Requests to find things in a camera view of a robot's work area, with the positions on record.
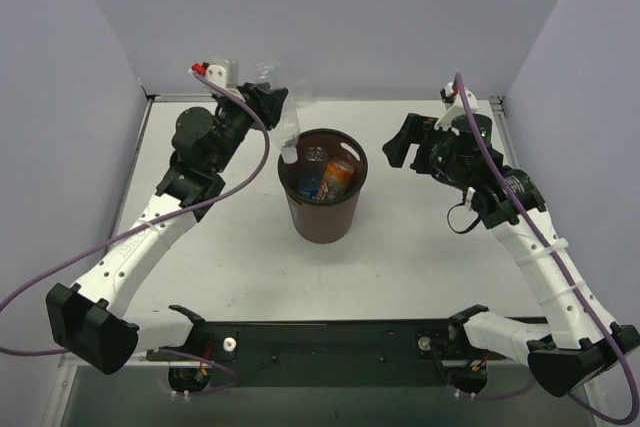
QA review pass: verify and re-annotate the clear plastic bottle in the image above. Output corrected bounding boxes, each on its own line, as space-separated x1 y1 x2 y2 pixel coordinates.
256 61 314 164

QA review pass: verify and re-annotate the orange label plastic bottle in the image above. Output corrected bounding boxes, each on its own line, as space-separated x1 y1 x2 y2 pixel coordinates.
315 158 355 201

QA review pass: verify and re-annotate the blue label plastic bottle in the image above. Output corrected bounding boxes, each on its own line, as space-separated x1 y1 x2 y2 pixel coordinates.
297 146 329 199

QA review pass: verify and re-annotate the brown plastic waste bin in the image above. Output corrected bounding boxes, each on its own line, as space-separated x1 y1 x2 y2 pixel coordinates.
277 128 369 244

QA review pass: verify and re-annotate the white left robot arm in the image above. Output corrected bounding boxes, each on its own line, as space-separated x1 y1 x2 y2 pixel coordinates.
45 83 289 375

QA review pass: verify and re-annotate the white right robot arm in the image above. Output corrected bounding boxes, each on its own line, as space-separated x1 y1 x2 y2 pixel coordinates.
383 113 639 397

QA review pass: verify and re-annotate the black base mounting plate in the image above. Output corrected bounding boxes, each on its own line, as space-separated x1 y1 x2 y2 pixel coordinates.
144 319 506 393

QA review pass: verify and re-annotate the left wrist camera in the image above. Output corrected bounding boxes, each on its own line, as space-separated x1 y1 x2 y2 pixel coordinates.
191 58 239 90

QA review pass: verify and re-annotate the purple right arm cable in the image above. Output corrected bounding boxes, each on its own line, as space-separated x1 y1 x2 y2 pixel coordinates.
452 71 640 423

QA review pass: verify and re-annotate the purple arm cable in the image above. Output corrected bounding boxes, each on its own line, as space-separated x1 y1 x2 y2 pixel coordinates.
0 74 274 393
452 71 640 423

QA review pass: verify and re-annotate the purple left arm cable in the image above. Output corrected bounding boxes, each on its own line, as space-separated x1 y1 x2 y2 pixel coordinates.
0 74 274 393

